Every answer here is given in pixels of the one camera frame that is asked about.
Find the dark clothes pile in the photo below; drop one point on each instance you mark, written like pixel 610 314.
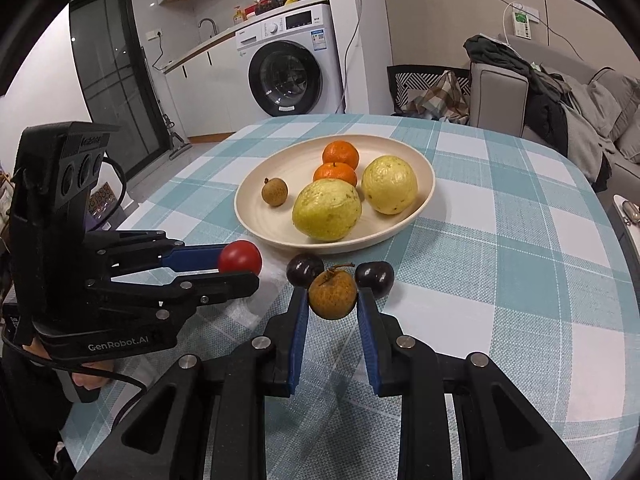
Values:
pixel 540 100

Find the plaid cloth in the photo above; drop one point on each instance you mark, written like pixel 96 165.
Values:
pixel 442 97

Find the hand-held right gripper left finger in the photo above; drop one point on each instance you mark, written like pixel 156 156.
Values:
pixel 299 340

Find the white washing machine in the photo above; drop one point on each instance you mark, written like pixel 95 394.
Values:
pixel 290 60

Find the cream round plate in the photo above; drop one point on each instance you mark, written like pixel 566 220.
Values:
pixel 295 160

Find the green white wall device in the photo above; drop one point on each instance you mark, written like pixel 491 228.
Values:
pixel 524 22

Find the patterned box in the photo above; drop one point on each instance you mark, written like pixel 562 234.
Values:
pixel 102 200

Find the silver object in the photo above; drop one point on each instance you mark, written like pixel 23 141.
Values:
pixel 629 211

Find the teal checked tablecloth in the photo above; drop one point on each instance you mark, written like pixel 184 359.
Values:
pixel 500 260

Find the red box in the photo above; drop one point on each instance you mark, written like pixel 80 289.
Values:
pixel 257 9

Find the person's left hand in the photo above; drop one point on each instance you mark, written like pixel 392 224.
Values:
pixel 92 384

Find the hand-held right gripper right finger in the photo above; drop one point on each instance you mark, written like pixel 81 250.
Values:
pixel 367 345

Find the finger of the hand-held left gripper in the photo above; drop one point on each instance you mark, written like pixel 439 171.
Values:
pixel 225 285
pixel 195 257

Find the grey sofa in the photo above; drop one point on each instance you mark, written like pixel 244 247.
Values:
pixel 500 95

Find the grey stick vacuum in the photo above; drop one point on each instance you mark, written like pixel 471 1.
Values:
pixel 177 145

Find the white side table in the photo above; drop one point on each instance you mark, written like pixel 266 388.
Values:
pixel 627 235

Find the white base cabinets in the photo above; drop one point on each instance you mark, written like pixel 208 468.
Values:
pixel 205 90

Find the red tomato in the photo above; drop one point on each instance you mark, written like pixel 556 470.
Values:
pixel 240 257

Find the dark purple plum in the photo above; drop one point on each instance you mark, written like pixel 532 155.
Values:
pixel 304 270
pixel 375 274

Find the orange mandarin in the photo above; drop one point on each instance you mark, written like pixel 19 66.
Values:
pixel 332 174
pixel 341 154

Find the person's left forearm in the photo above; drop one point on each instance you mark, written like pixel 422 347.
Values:
pixel 30 410

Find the chrome faucet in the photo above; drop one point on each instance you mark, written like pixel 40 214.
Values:
pixel 207 22

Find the yellow guava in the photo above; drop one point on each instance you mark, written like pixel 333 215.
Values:
pixel 326 209
pixel 389 185

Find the yellow bottle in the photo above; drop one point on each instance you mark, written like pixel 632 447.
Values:
pixel 238 16

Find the grey garment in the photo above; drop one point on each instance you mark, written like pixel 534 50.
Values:
pixel 585 130

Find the dark glass door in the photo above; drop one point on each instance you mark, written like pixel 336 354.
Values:
pixel 115 80

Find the brown longan with stem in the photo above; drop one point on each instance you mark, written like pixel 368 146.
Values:
pixel 332 295

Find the black patterned chair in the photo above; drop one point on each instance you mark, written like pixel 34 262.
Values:
pixel 407 82

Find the grey cushion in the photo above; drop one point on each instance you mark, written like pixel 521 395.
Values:
pixel 631 140
pixel 615 100

